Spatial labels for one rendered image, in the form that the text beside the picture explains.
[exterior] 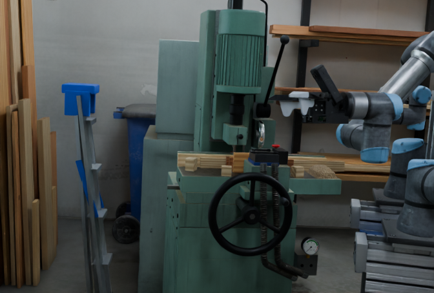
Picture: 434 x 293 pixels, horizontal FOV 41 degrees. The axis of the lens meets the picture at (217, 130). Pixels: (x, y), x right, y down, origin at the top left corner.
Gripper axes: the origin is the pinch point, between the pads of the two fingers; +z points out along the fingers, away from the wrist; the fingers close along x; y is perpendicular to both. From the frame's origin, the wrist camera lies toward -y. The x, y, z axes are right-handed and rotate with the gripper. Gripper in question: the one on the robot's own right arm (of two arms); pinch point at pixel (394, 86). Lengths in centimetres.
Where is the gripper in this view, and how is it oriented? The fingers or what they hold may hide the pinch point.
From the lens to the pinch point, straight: 296.7
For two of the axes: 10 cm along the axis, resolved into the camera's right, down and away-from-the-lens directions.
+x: 10.0, -0.9, 0.4
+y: 0.8, 9.9, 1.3
